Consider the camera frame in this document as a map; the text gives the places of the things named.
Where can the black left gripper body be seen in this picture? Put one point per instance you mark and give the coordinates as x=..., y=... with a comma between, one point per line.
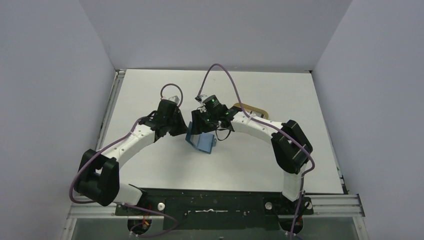
x=173, y=122

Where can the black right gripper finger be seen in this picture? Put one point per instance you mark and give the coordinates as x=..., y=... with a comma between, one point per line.
x=197, y=128
x=198, y=117

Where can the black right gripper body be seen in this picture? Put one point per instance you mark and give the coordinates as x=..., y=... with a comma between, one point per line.
x=201, y=120

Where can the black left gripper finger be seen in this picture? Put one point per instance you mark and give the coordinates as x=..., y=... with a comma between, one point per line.
x=180, y=125
x=172, y=132

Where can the blue leather card holder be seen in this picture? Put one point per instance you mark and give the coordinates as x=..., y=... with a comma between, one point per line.
x=203, y=142

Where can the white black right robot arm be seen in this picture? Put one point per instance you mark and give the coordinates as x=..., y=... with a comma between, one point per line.
x=290, y=145

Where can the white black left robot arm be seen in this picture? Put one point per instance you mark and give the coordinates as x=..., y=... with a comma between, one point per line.
x=98, y=176

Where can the beige oval plastic tray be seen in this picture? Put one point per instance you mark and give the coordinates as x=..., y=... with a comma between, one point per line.
x=253, y=110

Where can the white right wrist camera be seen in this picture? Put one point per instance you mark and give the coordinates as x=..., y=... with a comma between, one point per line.
x=200, y=99

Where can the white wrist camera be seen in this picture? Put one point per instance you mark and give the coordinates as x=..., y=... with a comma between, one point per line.
x=200, y=99
x=174, y=99

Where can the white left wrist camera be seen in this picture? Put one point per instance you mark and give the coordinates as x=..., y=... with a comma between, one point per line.
x=174, y=99

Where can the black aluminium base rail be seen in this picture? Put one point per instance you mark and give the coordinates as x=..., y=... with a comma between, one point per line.
x=181, y=209

